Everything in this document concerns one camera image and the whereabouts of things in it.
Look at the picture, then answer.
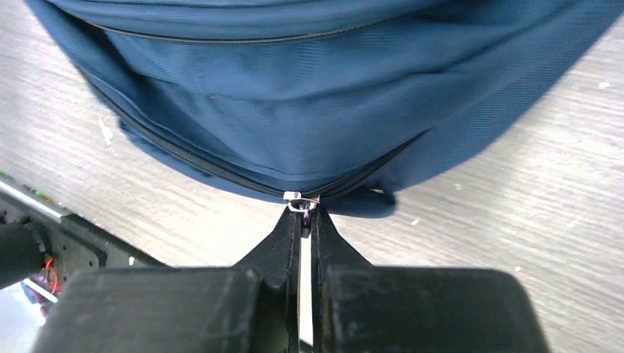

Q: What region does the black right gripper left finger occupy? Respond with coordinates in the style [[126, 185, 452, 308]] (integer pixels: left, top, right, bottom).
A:
[[32, 210, 302, 352]]

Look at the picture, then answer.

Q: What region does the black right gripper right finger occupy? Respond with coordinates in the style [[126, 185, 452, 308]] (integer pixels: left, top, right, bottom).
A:
[[310, 207, 550, 352]]

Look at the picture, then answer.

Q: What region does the navy blue backpack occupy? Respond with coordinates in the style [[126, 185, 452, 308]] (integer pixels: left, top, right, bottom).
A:
[[28, 1, 623, 218]]

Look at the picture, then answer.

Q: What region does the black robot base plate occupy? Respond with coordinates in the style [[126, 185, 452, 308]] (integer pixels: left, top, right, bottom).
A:
[[1, 174, 162, 296]]

